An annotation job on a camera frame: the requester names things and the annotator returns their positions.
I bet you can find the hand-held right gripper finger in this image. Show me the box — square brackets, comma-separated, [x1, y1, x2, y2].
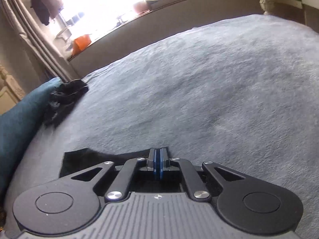
[159, 148, 246, 202]
[71, 148, 160, 202]

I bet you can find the plain black shirt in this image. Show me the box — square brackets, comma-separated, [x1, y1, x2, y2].
[59, 146, 172, 180]

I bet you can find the black frilly garment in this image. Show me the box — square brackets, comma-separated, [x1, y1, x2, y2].
[43, 91, 75, 128]

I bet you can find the orange bag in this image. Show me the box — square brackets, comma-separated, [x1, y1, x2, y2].
[72, 34, 92, 55]

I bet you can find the teal blue pillow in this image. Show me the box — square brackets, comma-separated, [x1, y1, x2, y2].
[0, 77, 63, 192]

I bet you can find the pink round pot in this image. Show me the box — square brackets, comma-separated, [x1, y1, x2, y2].
[133, 0, 148, 14]

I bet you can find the cream carved headboard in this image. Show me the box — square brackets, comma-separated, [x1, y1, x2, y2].
[0, 65, 25, 115]

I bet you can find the window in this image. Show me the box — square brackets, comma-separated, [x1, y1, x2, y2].
[45, 0, 190, 61]

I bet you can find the grey curtain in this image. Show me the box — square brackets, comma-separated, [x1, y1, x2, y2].
[0, 0, 83, 83]

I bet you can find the hanging dark jacket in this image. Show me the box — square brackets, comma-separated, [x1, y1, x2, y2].
[24, 0, 63, 26]

